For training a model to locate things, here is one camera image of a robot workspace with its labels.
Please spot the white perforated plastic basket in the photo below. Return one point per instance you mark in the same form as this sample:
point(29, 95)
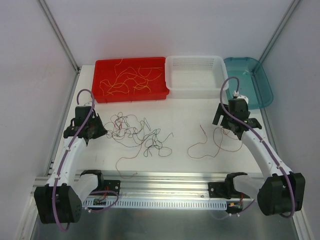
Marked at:
point(195, 77)

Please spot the teal transparent plastic tray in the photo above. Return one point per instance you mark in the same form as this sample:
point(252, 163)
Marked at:
point(253, 81)

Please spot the aluminium extrusion rail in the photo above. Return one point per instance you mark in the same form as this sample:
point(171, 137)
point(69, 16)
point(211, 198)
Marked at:
point(161, 185)

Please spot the left aluminium frame post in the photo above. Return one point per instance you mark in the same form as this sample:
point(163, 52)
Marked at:
point(57, 32)

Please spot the white slotted cable duct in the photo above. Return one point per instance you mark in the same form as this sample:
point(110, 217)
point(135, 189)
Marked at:
point(176, 204)

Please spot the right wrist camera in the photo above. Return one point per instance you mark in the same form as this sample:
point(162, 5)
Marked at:
point(237, 95)

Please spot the aluminium frame post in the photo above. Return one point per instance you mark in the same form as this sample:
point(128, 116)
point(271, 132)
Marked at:
point(292, 8)
point(57, 32)

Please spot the red plastic tray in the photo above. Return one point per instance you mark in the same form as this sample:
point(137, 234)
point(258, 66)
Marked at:
point(129, 80)

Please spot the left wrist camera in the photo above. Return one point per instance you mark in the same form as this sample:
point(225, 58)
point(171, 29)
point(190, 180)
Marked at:
point(89, 104)

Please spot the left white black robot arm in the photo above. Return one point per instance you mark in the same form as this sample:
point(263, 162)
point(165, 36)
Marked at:
point(61, 199)

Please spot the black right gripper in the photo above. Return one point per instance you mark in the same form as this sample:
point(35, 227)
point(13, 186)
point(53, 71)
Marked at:
point(222, 120)

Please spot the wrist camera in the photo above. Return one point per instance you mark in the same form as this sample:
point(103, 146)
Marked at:
point(237, 95)
point(89, 104)

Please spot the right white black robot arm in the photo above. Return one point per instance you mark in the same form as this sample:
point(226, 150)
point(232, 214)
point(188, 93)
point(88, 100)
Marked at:
point(282, 192)

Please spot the right aluminium frame post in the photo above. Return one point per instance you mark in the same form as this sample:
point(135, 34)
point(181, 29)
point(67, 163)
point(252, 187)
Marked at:
point(292, 8)

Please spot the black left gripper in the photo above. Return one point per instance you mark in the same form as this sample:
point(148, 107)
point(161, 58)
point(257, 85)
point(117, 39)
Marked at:
point(96, 127)

